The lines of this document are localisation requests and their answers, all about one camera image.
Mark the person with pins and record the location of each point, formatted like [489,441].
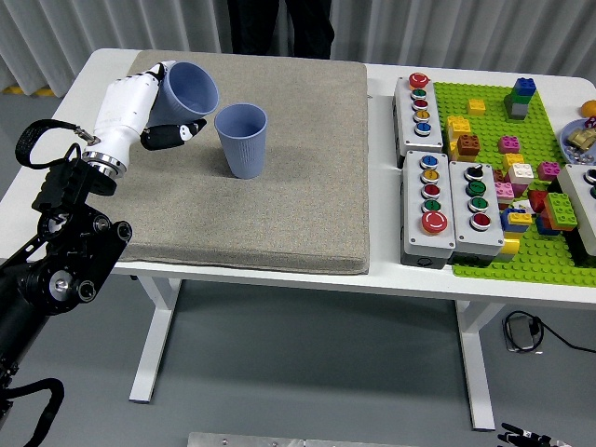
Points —
[256,28]

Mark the light pink toy brick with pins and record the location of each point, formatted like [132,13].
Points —
[504,191]

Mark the green studded baseplate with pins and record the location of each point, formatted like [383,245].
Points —
[496,93]

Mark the blue plate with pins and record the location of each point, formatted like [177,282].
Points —
[569,135]

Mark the white pleated curtain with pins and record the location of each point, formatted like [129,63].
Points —
[419,28]

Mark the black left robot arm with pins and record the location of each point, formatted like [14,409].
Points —
[70,261]

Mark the white control box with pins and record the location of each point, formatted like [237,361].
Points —
[577,191]

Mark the five-button grey control box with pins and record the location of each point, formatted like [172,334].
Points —
[430,139]

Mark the blue and yellow brick stack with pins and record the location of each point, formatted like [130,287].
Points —
[512,224]

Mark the grey power adapter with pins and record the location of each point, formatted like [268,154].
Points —
[521,333]

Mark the white table leg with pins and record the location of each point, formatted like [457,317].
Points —
[477,363]
[156,335]

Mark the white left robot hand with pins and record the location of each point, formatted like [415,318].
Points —
[123,112]

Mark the magenta toy brick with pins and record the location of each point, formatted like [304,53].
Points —
[549,171]

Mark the light green toy brick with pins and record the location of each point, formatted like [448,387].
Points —
[561,209]

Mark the grey-brown fabric mat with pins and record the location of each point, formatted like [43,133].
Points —
[279,209]

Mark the orange fruit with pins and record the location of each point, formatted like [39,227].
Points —
[589,109]

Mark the yellow black floor tape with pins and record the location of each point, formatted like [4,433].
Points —
[23,90]

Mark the dark green toy brick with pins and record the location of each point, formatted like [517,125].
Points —
[518,98]

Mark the gold toy figure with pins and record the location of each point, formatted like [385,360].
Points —
[584,139]

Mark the white toy brick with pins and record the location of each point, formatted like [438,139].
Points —
[521,174]

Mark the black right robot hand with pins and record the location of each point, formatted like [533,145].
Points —
[528,438]

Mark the dark red small brick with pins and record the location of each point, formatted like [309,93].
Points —
[499,176]

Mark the small yellow toy brick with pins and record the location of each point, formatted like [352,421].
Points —
[477,107]

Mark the brown toy brick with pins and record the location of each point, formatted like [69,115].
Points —
[468,146]

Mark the red toy brick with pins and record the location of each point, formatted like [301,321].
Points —
[537,200]

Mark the grey box large red button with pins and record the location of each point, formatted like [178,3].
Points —
[416,237]

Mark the grey toy brick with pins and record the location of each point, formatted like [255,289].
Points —
[517,112]

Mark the blue ribbed plastic cup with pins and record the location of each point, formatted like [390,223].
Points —
[242,153]
[191,88]

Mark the blue toy brick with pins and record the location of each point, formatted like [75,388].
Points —
[525,87]

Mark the grey box black selector switch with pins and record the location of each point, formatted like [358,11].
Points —
[489,237]

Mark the yellow rounded toy brick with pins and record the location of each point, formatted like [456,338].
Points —
[510,244]

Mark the large yellow toy brick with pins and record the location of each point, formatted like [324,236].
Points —
[458,126]

